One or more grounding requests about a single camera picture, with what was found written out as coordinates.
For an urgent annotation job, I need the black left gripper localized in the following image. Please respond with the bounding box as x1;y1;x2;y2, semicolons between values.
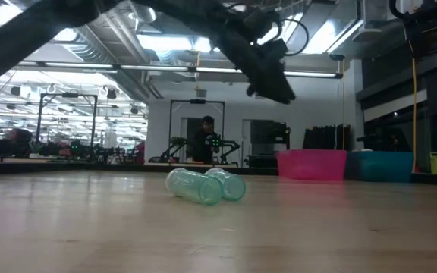
218;21;297;105

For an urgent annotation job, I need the red plastic bin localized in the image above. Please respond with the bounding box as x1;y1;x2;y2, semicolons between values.
277;149;347;182

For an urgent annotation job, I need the teal translucent pill bottle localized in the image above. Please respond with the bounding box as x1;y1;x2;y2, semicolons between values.
205;168;247;202
165;168;224;207

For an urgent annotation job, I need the blue plastic bin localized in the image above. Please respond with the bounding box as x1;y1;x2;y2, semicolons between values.
344;150;415;184

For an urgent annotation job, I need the black cabinet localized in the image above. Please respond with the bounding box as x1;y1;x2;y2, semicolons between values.
249;120;291;168

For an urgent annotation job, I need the person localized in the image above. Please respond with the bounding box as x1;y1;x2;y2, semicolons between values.
191;115;222;165
4;127;33;158

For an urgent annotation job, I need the long ceiling light tube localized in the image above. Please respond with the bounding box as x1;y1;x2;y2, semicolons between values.
17;61;344;80

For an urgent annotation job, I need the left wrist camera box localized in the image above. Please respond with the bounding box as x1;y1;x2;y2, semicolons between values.
242;8;281;39

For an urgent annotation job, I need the black robot station frame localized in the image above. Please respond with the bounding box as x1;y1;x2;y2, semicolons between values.
35;93;99;153
168;99;226;164

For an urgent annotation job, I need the yellow hanging cable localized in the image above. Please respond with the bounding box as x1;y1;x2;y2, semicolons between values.
410;56;420;174

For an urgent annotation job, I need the black aluminium table frame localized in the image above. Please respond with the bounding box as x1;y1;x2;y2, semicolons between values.
0;159;437;187

